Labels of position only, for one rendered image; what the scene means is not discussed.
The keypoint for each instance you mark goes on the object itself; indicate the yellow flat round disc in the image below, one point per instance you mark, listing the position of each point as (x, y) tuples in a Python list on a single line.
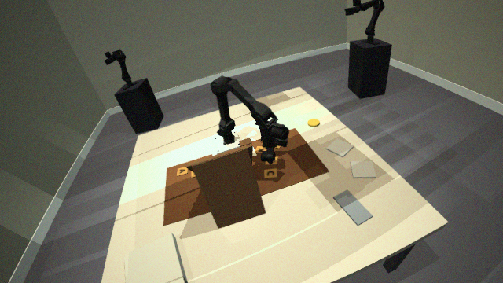
[(313, 122)]

